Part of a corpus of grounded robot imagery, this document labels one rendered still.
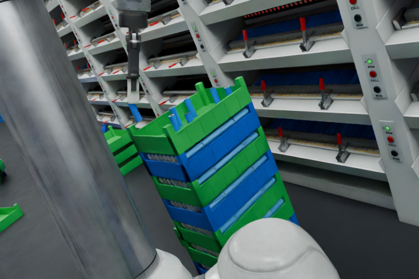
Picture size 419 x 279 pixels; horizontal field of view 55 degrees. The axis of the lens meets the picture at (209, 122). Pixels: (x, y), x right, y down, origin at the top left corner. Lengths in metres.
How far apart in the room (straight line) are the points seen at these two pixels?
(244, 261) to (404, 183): 0.76
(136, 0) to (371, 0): 0.55
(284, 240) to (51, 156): 0.31
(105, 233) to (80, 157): 0.10
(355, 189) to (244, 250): 0.92
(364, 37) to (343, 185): 0.59
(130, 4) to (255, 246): 0.70
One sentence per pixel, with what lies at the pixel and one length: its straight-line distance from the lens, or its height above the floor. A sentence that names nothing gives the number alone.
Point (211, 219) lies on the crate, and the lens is 1.09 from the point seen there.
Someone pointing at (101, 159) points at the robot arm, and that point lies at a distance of 0.52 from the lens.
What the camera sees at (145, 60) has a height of 0.59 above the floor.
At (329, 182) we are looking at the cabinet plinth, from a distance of 1.50.
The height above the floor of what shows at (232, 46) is 0.58.
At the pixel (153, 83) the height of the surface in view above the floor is 0.46.
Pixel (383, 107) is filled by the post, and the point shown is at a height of 0.38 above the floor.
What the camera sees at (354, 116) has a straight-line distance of 1.20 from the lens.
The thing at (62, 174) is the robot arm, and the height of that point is 0.69.
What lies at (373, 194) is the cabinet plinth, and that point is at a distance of 1.40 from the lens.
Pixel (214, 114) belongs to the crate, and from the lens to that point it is 1.07.
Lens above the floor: 0.83
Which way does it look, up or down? 18 degrees down
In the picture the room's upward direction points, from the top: 23 degrees counter-clockwise
